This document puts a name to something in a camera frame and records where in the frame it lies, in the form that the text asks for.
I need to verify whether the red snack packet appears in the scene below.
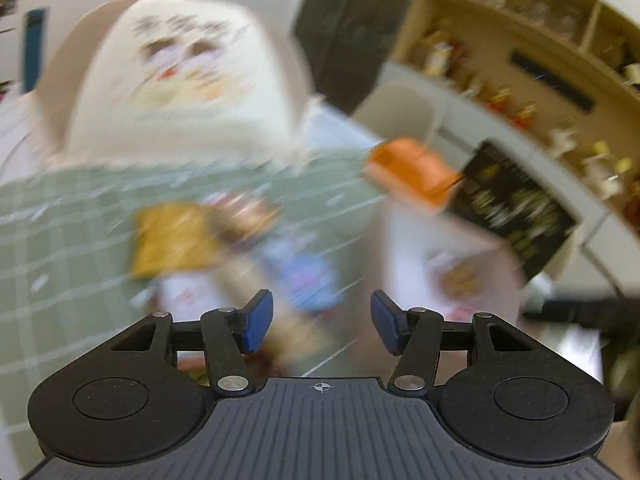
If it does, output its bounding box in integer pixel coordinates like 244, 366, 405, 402
205, 191, 282, 258

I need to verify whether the blue rectangular object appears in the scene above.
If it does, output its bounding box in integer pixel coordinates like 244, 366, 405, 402
21, 6, 52, 95

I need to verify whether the yellow snack packet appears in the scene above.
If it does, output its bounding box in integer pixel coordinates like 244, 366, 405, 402
129, 201, 223, 282

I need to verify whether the cream printed pillow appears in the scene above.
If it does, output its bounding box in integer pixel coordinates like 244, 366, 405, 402
64, 0, 307, 163

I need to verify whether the black wall panel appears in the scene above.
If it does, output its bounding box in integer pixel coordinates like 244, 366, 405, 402
291, 0, 432, 113

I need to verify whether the black box with gold print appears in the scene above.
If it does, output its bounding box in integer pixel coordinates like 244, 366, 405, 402
444, 140, 587, 282

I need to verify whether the black bar on shelf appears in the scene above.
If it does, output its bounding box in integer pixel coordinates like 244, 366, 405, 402
509, 50, 597, 112

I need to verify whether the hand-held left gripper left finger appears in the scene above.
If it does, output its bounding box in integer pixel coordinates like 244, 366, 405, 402
110, 289, 275, 397

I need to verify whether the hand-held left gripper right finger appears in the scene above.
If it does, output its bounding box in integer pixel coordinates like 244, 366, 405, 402
370, 289, 534, 397

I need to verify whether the green checked tablecloth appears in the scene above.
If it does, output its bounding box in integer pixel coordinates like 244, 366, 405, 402
0, 147, 388, 403

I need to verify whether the blue purple snack packet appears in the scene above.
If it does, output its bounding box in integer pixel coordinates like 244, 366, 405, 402
257, 237, 347, 313

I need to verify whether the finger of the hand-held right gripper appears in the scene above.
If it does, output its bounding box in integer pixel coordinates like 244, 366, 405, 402
521, 296, 640, 334

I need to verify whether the orange snack packet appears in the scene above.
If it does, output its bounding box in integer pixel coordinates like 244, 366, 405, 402
364, 136, 467, 212

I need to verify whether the white cabinet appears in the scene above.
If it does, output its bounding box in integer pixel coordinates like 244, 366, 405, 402
377, 60, 640, 291

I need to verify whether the pink cardboard box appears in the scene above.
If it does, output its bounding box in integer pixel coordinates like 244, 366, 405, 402
376, 199, 532, 367

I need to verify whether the beige chair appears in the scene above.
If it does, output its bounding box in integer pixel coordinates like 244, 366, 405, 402
24, 0, 323, 163

